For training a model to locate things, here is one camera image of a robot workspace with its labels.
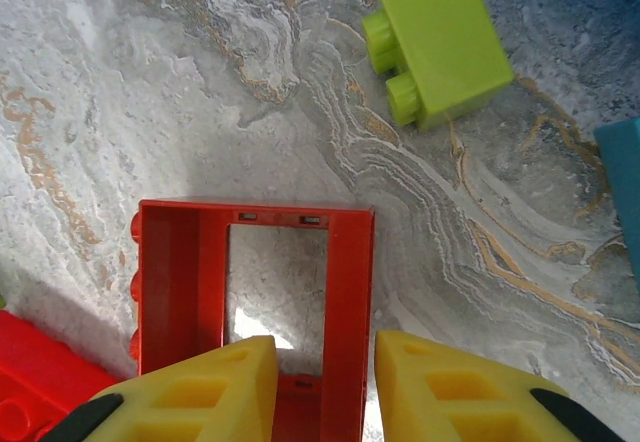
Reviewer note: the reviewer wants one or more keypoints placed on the small green lego brick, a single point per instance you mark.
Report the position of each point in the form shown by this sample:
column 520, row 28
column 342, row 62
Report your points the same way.
column 440, row 37

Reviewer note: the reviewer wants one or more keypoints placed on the red lego window frame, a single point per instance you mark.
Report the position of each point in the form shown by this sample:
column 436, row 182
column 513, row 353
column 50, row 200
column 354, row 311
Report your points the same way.
column 350, row 287

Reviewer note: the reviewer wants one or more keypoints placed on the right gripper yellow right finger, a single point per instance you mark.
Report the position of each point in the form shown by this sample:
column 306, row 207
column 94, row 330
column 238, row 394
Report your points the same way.
column 410, row 387

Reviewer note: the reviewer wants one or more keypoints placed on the teal lego brick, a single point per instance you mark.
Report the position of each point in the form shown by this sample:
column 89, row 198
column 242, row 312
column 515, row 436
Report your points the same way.
column 625, row 177

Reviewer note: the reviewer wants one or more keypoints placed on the red lego brick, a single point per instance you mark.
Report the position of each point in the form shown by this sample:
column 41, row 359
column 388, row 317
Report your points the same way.
column 30, row 362

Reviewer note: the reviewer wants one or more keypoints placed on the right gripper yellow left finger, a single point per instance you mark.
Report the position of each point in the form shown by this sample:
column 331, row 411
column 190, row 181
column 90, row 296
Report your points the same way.
column 250, row 387

